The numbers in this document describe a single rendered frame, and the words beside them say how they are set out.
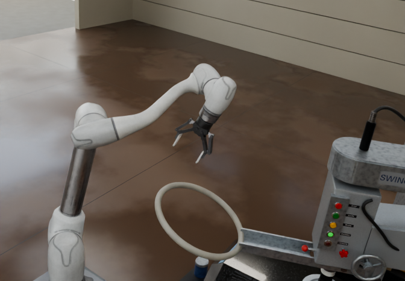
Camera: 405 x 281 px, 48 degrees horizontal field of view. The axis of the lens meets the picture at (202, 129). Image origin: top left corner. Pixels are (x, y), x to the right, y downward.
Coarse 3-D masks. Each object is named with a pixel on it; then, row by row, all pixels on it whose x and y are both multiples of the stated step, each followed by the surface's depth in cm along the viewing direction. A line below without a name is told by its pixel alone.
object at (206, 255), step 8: (168, 184) 230; (176, 184) 233; (184, 184) 236; (192, 184) 240; (160, 192) 221; (208, 192) 241; (160, 200) 216; (216, 200) 241; (160, 208) 211; (224, 208) 240; (160, 216) 207; (232, 216) 236; (168, 224) 205; (240, 224) 232; (168, 232) 202; (240, 232) 227; (176, 240) 201; (240, 240) 222; (184, 248) 201; (192, 248) 200; (240, 248) 217; (200, 256) 201; (208, 256) 202; (216, 256) 204; (224, 256) 206; (232, 256) 210
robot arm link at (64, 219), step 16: (80, 112) 197; (96, 112) 195; (80, 160) 205; (80, 176) 208; (64, 192) 212; (80, 192) 212; (64, 208) 214; (80, 208) 217; (64, 224) 213; (80, 224) 218; (48, 240) 215
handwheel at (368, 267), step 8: (360, 256) 198; (368, 256) 197; (376, 256) 196; (352, 264) 200; (360, 264) 199; (368, 264) 199; (376, 264) 199; (384, 264) 197; (352, 272) 202; (368, 272) 199; (384, 272) 199; (368, 280) 202
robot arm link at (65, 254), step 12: (60, 240) 201; (72, 240) 201; (48, 252) 201; (60, 252) 198; (72, 252) 199; (48, 264) 202; (60, 264) 198; (72, 264) 200; (60, 276) 200; (72, 276) 202
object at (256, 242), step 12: (252, 240) 227; (264, 240) 228; (276, 240) 227; (288, 240) 225; (300, 240) 225; (252, 252) 218; (264, 252) 217; (276, 252) 216; (288, 252) 216; (300, 252) 223; (312, 264) 216
